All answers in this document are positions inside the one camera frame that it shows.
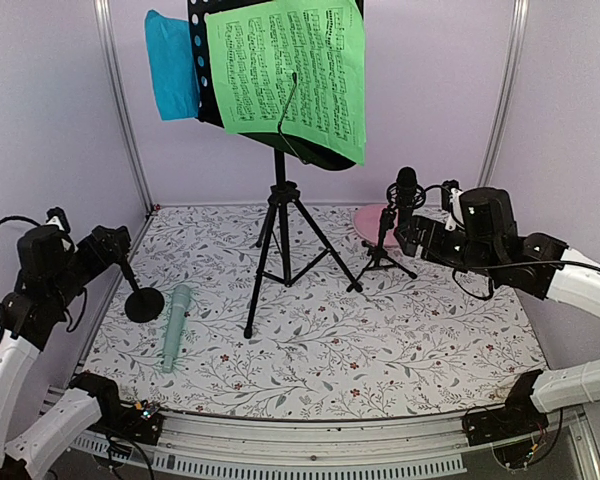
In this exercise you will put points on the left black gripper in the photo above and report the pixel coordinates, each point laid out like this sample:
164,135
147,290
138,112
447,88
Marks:
112,248

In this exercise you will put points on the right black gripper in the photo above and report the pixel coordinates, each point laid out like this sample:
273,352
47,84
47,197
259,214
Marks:
418,225

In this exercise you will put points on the black tripod shock-mount stand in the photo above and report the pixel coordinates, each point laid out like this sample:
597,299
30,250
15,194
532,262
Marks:
379,256

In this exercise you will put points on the black microphone orange end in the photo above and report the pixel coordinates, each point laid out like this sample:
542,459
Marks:
406,191

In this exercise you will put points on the black round-base mic stand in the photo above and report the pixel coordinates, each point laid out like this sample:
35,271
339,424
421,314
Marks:
144,304

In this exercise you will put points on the teal toy microphone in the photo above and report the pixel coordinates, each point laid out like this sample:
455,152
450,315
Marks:
180,301

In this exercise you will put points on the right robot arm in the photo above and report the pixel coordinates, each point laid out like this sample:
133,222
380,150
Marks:
480,236

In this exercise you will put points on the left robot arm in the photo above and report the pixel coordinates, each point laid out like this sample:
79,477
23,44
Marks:
53,272

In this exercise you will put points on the pink plastic plate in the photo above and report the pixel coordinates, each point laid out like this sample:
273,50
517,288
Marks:
366,222

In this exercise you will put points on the blue paper sheet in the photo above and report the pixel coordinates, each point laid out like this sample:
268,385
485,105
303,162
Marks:
172,68

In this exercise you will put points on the green sheet music paper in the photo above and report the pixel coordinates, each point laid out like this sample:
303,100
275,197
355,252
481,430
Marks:
292,69

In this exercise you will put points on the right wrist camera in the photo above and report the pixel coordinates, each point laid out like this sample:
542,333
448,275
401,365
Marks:
450,202

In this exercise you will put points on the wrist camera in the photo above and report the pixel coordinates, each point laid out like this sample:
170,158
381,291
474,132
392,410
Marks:
57,216
450,202

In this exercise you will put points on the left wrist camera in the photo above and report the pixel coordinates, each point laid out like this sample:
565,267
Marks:
57,216

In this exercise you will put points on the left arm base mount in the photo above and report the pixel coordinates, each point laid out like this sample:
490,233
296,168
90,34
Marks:
141,421

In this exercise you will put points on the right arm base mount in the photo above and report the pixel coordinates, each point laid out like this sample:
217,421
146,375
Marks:
483,425

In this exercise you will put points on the aluminium front rail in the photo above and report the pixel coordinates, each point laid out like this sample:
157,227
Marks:
430,447

